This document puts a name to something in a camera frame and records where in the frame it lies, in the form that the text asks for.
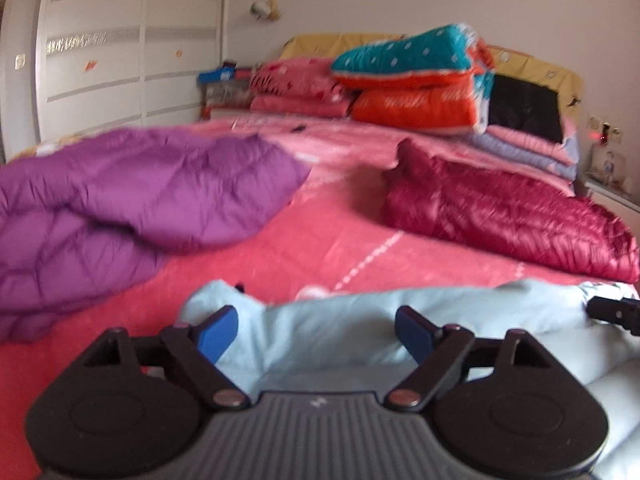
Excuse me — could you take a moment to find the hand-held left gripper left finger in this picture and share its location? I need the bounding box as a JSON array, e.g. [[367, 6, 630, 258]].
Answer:
[[81, 306, 252, 410]]

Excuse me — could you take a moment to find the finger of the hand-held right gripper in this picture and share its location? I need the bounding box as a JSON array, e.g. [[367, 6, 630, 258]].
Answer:
[[586, 296, 640, 337]]

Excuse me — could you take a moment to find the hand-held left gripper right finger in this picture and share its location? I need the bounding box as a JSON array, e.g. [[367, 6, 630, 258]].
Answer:
[[384, 306, 552, 410]]

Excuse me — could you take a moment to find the light blue down jacket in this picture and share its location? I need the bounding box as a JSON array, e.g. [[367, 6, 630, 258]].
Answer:
[[177, 279, 640, 480]]

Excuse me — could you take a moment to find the white nightstand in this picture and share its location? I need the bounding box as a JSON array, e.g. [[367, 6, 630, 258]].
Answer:
[[582, 180, 640, 226]]

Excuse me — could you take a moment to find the pink printed blanket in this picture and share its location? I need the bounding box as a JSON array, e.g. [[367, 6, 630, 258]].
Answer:
[[0, 115, 640, 480]]

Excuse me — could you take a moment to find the maroon down jacket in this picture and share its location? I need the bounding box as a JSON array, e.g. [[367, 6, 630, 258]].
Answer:
[[381, 139, 640, 283]]

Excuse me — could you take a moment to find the purple down jacket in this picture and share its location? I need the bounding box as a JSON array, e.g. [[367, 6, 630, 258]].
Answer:
[[0, 127, 313, 343]]

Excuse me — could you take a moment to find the lavender folded blanket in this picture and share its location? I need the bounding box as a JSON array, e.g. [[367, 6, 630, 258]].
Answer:
[[465, 132, 578, 183]]

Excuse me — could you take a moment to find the pink folded blanket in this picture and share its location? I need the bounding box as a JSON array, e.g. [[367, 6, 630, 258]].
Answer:
[[485, 115, 581, 166]]

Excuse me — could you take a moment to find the black folded cloth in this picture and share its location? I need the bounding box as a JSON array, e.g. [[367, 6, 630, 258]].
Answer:
[[487, 74, 566, 145]]

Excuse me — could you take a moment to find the yellow headboard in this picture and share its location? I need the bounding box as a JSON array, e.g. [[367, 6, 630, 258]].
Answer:
[[278, 32, 585, 126]]

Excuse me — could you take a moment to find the blue box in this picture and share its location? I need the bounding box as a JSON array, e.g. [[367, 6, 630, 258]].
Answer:
[[198, 66, 238, 85]]

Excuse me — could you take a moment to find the pink patterned folded quilt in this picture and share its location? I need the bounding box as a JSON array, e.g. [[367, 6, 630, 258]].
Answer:
[[249, 57, 357, 118]]

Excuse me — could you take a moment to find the white wardrobe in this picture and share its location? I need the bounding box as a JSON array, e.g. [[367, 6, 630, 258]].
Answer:
[[32, 0, 228, 146]]

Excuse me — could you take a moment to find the teal orange folded quilt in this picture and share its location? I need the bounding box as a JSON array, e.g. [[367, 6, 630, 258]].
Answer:
[[331, 22, 497, 136]]

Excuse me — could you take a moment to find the photo frame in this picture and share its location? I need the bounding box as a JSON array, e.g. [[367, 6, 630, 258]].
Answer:
[[592, 150, 628, 183]]

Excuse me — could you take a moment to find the wall socket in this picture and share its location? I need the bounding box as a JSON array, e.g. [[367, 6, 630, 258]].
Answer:
[[587, 115, 623, 143]]

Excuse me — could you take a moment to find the hanging wall ornament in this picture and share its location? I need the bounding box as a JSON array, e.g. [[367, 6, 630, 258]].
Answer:
[[250, 0, 281, 22]]

